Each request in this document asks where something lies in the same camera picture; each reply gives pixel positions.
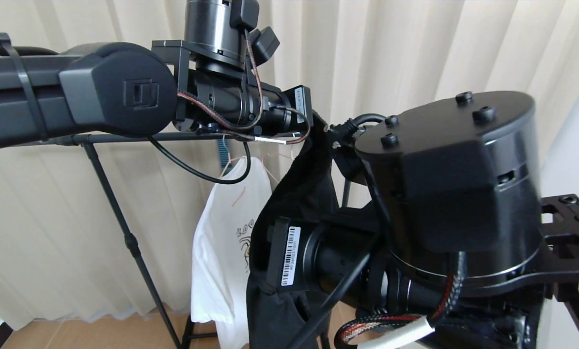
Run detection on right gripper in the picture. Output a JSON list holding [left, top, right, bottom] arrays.
[[266, 217, 392, 312]]

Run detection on black cable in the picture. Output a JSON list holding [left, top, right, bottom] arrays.
[[0, 41, 252, 186], [297, 113, 391, 349]]

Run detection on white printed T-shirt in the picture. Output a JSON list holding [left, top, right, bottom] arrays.
[[191, 156, 275, 349]]

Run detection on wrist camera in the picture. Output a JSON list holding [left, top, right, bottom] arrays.
[[329, 124, 373, 187], [230, 0, 281, 66]]

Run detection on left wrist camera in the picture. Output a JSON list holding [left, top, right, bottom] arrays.
[[230, 0, 281, 66]]

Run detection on blue ribbed strip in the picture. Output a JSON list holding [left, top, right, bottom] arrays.
[[217, 136, 232, 168]]

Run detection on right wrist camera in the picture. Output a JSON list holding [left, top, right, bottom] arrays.
[[329, 124, 373, 187]]

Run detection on black clothes rack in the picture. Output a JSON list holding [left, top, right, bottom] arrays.
[[52, 131, 353, 349]]

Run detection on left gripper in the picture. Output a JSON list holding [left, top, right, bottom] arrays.
[[240, 85, 315, 139]]

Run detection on black shorts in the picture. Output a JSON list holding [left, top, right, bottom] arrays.
[[246, 111, 349, 349]]

